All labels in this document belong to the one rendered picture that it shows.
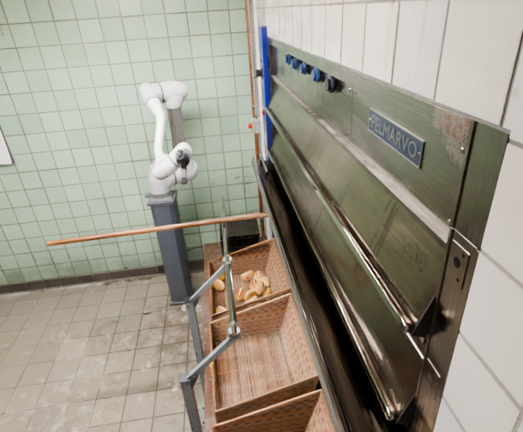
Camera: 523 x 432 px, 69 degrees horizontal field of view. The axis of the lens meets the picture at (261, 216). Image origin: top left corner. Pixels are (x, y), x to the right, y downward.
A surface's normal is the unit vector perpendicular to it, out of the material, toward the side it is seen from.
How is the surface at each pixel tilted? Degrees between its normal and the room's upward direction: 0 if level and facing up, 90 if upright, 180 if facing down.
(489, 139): 90
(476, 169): 90
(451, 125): 90
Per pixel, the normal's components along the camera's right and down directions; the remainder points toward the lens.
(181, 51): 0.14, 0.47
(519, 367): -0.99, 0.11
